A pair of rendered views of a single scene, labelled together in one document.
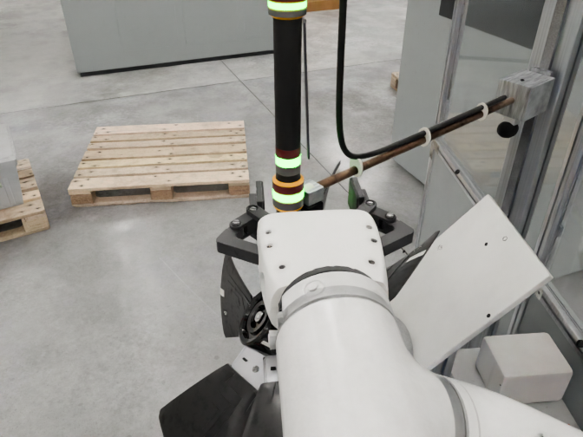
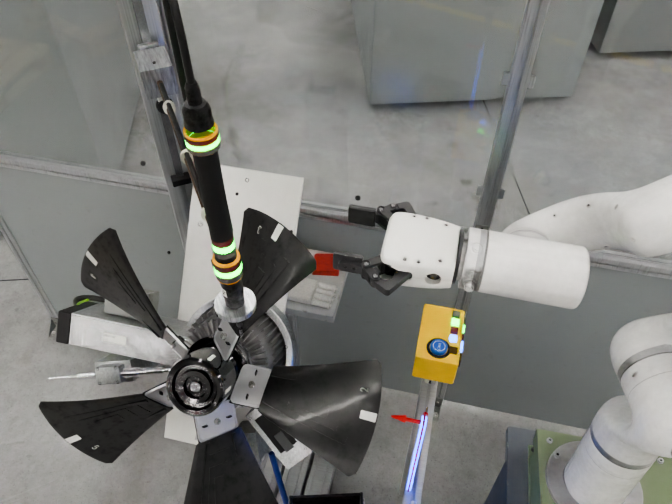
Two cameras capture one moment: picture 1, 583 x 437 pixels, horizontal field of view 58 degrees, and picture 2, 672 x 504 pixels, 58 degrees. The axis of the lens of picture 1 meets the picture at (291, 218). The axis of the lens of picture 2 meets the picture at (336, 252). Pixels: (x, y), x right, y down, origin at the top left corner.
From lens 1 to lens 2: 70 cm
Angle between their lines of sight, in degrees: 54
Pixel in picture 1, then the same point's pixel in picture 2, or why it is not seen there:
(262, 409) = (283, 416)
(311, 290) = (479, 249)
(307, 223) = (403, 239)
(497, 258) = (257, 196)
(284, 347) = (498, 274)
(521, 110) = (173, 85)
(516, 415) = (538, 218)
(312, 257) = (439, 245)
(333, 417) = (553, 262)
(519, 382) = not seen: hidden behind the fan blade
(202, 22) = not seen: outside the picture
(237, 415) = (237, 460)
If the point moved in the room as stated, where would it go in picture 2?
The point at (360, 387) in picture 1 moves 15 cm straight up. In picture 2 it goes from (542, 249) to (577, 157)
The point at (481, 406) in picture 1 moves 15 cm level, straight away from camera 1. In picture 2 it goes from (530, 226) to (449, 174)
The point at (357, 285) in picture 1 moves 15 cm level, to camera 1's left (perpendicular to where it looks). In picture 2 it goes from (479, 232) to (458, 320)
